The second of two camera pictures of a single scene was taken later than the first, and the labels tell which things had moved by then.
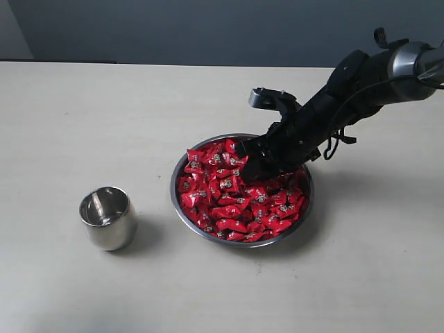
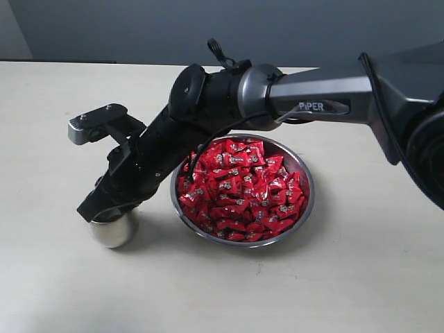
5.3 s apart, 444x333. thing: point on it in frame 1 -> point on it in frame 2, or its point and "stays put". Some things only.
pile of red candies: x=213 y=195 stays put
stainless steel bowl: x=212 y=198 stays put
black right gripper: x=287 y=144 -> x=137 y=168
